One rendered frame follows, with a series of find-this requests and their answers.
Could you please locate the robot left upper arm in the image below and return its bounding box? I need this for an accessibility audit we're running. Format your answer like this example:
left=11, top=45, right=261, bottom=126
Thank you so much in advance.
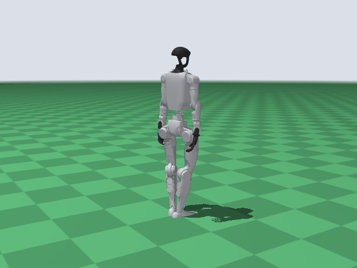
left=161, top=73, right=167, bottom=105

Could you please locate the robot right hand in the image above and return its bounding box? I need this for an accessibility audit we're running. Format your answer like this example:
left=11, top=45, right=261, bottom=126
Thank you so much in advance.
left=186, top=128, right=200, bottom=152

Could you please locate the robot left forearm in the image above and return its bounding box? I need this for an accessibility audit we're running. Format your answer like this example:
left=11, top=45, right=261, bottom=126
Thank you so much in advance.
left=158, top=103, right=168, bottom=127

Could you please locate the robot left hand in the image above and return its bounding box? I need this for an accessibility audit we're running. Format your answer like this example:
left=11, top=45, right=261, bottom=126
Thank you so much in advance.
left=158, top=121, right=164, bottom=145

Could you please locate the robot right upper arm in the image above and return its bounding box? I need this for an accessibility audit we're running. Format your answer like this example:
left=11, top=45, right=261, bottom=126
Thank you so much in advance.
left=186, top=74, right=200, bottom=110

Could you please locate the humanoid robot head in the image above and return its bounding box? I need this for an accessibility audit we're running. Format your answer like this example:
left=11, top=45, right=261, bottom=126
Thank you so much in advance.
left=171, top=47, right=191, bottom=73

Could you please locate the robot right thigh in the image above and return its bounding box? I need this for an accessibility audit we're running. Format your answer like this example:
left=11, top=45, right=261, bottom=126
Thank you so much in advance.
left=177, top=126, right=199, bottom=180

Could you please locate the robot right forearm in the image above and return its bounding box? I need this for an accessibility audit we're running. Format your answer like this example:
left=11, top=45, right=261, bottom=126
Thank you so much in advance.
left=191, top=101, right=201, bottom=133

